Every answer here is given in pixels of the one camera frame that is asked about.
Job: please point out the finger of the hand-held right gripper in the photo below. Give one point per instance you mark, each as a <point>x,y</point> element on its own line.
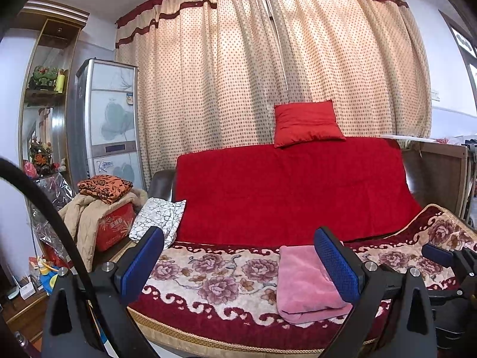
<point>438,255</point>

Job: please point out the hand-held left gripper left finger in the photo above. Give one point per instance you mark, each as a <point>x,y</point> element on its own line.
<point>143,261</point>

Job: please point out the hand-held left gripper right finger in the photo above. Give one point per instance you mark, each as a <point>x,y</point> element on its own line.
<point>335,264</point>

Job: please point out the red cardboard box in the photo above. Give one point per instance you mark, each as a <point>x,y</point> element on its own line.
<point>115,227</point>

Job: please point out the white black patterned cloth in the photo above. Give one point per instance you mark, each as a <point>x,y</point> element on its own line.
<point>160,216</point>

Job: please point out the beige quilted coat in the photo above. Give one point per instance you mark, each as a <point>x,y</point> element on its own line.
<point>82,223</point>

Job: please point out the floral plush blanket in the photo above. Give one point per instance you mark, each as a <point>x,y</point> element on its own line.
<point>216,283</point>

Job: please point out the dark sofa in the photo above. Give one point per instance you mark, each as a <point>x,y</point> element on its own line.
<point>162,184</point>

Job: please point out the orange black patterned cloth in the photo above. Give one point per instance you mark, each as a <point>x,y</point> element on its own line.
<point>104,188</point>

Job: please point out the red blanket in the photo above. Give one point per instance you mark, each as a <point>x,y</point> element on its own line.
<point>279,194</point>

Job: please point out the clear plastic wrap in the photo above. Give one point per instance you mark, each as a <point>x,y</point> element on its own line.
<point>52,201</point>

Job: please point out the small white device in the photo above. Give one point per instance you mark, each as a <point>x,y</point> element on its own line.
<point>22,289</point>

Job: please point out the wooden side table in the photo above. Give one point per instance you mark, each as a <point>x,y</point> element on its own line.
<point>26,317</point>

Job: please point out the red pillow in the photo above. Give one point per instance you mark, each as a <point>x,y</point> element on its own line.
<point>305,125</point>

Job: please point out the flower ornament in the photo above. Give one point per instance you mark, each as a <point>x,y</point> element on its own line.
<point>41,156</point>

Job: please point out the wooden display cabinet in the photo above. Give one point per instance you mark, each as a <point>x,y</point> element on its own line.
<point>41,112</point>

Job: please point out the dotted beige curtain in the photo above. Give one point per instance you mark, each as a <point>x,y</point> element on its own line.
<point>223,82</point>

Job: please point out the yellow bottle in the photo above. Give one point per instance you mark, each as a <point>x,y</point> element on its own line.
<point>60,81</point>

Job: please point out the dark framed window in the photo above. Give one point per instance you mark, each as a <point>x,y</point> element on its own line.
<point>465,52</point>

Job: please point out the wooden bed frame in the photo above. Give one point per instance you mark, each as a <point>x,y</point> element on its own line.
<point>436,179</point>

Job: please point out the white plastic rail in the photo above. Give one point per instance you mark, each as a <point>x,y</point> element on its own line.
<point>402,137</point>

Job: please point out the white wall socket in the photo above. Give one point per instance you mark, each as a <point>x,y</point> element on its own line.
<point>436,95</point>

